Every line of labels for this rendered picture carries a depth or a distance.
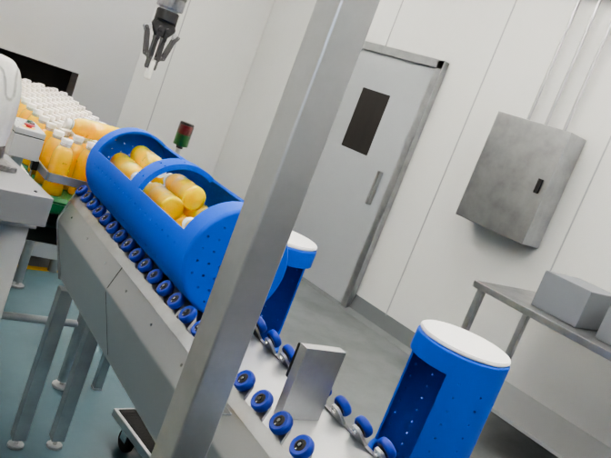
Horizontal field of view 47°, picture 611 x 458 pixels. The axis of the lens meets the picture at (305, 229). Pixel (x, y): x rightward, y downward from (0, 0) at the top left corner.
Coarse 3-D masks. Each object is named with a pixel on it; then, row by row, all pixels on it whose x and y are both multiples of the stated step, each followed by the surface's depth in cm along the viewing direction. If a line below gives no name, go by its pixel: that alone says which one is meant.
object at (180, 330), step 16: (80, 208) 232; (96, 224) 218; (112, 240) 206; (128, 256) 196; (128, 272) 189; (144, 288) 180; (160, 304) 171; (176, 320) 164; (176, 336) 159; (192, 336) 157; (240, 400) 136; (240, 416) 133; (256, 416) 131; (256, 432) 128; (288, 432) 126; (272, 448) 124
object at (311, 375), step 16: (304, 352) 133; (320, 352) 134; (336, 352) 137; (288, 368) 137; (304, 368) 134; (320, 368) 136; (336, 368) 138; (288, 384) 135; (304, 384) 135; (320, 384) 138; (288, 400) 135; (304, 400) 137; (320, 400) 139; (304, 416) 138
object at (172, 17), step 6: (156, 12) 228; (162, 12) 227; (168, 12) 227; (156, 18) 228; (162, 18) 227; (168, 18) 227; (174, 18) 228; (156, 24) 228; (162, 24) 229; (168, 24) 230; (174, 24) 229; (156, 30) 229; (174, 30) 232; (162, 36) 231; (168, 36) 232
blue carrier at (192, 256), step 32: (128, 128) 230; (96, 160) 221; (160, 160) 198; (96, 192) 221; (128, 192) 194; (224, 192) 198; (128, 224) 194; (160, 224) 173; (192, 224) 163; (224, 224) 162; (160, 256) 173; (192, 256) 160; (192, 288) 163
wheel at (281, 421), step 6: (276, 414) 127; (282, 414) 126; (288, 414) 125; (270, 420) 126; (276, 420) 125; (282, 420) 125; (288, 420) 124; (270, 426) 125; (276, 426) 125; (282, 426) 124; (288, 426) 124; (276, 432) 124; (282, 432) 124
